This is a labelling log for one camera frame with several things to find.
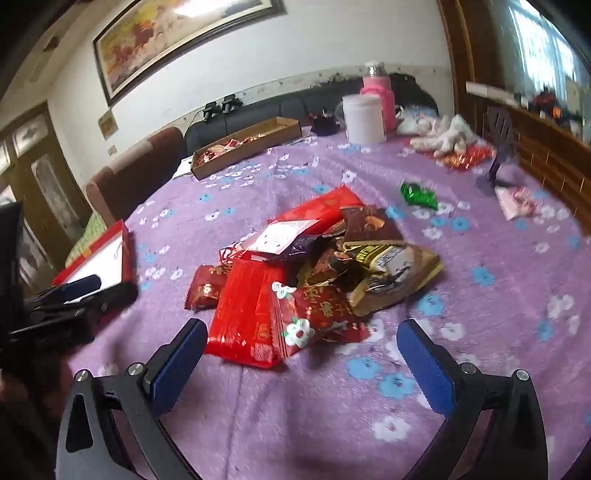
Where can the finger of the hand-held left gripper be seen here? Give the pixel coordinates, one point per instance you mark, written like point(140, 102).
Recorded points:
point(111, 297)
point(83, 283)

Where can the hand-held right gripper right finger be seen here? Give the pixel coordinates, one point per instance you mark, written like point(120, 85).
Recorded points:
point(425, 369)

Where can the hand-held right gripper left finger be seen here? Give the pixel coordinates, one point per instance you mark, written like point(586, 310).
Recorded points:
point(180, 364)

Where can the red box white inside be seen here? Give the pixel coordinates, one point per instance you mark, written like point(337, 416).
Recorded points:
point(108, 258)

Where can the large glossy red snack packet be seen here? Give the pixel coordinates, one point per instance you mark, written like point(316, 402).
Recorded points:
point(244, 314)

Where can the gold snack packet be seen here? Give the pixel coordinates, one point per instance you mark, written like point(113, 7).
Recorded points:
point(401, 281)

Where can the red flower-print snack packet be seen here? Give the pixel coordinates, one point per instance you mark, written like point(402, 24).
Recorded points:
point(318, 318)

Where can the red white-patterned snack packet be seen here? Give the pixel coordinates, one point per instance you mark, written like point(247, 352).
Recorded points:
point(233, 254)

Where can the brown-gold snack packet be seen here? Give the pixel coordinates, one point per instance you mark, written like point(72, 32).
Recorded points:
point(328, 272)

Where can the dark brown snack packet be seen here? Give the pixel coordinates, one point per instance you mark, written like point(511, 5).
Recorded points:
point(369, 226)

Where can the pink white snack packet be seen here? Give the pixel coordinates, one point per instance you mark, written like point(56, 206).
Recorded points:
point(281, 237)

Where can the dark purple snack packet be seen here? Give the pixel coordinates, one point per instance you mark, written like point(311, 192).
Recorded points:
point(300, 248)

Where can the green patterned cloth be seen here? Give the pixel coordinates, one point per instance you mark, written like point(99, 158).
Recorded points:
point(90, 235)

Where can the wooden glass-panel door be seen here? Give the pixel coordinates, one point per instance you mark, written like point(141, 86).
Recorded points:
point(41, 184)

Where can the purple floral tablecloth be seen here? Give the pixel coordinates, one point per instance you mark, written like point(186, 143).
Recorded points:
point(323, 415)

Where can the brown armchair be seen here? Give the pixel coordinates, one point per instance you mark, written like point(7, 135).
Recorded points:
point(138, 170)

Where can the white paper sheets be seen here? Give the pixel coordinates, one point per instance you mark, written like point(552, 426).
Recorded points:
point(182, 168)

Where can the green candy wrapper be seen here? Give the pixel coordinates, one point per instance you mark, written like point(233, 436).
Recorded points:
point(418, 196)

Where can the pile of red wrapped candies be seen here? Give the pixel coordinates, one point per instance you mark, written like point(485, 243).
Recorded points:
point(217, 150)

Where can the small pink sachet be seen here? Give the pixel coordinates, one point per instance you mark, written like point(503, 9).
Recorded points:
point(517, 203)

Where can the cardboard tray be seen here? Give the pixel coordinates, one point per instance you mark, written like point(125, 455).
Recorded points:
point(249, 152)

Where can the black gadget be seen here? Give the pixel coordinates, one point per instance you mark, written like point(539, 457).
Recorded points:
point(211, 110)
point(230, 104)

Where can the red gold foil bag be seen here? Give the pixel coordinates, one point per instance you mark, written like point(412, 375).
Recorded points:
point(466, 159)

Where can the white cloth bundle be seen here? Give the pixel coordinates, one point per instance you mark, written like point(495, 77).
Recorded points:
point(443, 136)

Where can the black leather sofa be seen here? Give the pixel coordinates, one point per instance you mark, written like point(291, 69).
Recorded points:
point(258, 108)

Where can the white plastic bag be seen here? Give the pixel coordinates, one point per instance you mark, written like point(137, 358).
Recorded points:
point(415, 120)

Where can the white plastic jar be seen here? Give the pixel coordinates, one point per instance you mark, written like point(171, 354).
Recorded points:
point(364, 120)

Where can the small black box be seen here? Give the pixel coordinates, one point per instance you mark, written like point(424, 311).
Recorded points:
point(325, 123)

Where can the framed painting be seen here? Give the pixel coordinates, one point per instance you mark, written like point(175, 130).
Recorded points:
point(184, 32)

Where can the black bag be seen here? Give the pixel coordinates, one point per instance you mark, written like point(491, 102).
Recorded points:
point(415, 90)

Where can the pink thermos bottle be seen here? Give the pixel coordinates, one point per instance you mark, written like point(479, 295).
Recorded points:
point(381, 87)

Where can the black orange power tool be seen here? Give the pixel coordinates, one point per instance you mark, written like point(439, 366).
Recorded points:
point(551, 104)

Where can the window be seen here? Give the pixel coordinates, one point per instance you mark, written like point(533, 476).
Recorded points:
point(540, 50)

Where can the yellow wall plaque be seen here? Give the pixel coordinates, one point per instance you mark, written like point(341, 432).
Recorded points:
point(107, 124)

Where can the wooden door frame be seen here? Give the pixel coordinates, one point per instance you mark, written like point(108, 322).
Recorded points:
point(457, 55)

